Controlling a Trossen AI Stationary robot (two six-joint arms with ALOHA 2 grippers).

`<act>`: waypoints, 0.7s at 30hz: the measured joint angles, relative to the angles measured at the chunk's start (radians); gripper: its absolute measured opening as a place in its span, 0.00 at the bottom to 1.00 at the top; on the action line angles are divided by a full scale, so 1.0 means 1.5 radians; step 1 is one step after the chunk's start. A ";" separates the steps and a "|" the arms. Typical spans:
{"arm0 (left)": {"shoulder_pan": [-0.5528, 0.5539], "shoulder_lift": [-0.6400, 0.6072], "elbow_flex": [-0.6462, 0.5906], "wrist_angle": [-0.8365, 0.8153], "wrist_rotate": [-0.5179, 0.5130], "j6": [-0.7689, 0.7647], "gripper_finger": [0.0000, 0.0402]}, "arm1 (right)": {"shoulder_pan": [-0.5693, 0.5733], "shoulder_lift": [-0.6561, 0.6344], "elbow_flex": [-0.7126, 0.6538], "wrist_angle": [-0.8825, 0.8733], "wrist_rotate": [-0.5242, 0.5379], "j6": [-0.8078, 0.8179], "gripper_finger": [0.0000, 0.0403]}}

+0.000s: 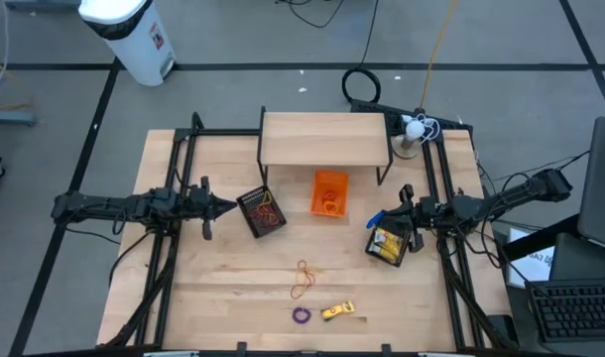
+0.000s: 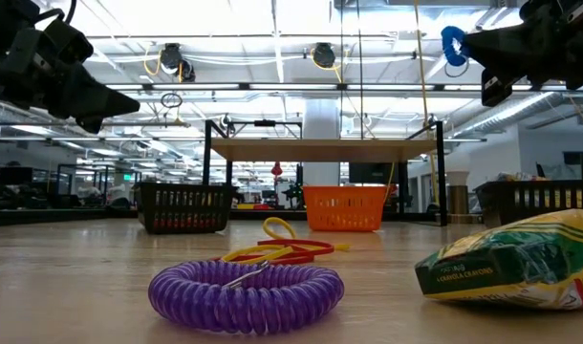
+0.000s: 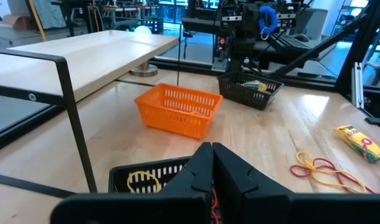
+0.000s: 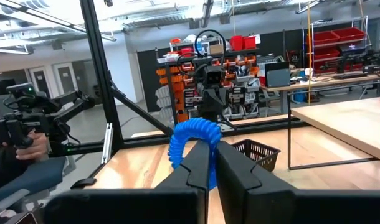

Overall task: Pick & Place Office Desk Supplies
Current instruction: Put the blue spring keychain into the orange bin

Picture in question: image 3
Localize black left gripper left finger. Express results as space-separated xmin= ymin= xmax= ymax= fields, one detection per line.
xmin=160 ymin=142 xmax=214 ymax=200

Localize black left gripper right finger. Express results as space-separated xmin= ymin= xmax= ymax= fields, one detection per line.
xmin=212 ymin=142 xmax=293 ymax=224

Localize blue coil wristband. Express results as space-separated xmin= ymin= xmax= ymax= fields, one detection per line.
xmin=258 ymin=5 xmax=279 ymax=41

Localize yellow rubber band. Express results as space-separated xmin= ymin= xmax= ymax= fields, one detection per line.
xmin=295 ymin=150 xmax=369 ymax=194
xmin=126 ymin=170 xmax=162 ymax=194

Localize orange plastic basket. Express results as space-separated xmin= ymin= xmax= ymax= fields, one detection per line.
xmin=134 ymin=83 xmax=224 ymax=141

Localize black plastic basket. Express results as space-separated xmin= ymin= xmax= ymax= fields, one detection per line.
xmin=108 ymin=155 xmax=194 ymax=195
xmin=216 ymin=71 xmax=285 ymax=111

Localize white globe desk lamp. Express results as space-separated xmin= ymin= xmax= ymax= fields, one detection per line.
xmin=128 ymin=25 xmax=159 ymax=78

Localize silver aluminium bar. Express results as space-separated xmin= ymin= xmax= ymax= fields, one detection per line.
xmin=351 ymin=61 xmax=366 ymax=110

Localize black table clamp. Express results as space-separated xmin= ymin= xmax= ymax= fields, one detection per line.
xmin=364 ymin=115 xmax=380 ymax=128

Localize wooden shelf riser black legs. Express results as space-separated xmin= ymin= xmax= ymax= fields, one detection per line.
xmin=0 ymin=29 xmax=181 ymax=194

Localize brown cardboard box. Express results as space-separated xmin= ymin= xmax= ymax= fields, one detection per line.
xmin=1 ymin=14 xmax=31 ymax=30

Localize black aluminium rig frame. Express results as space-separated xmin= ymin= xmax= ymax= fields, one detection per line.
xmin=115 ymin=0 xmax=380 ymax=131

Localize yellow hanging cable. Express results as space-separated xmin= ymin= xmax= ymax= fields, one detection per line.
xmin=27 ymin=0 xmax=48 ymax=42

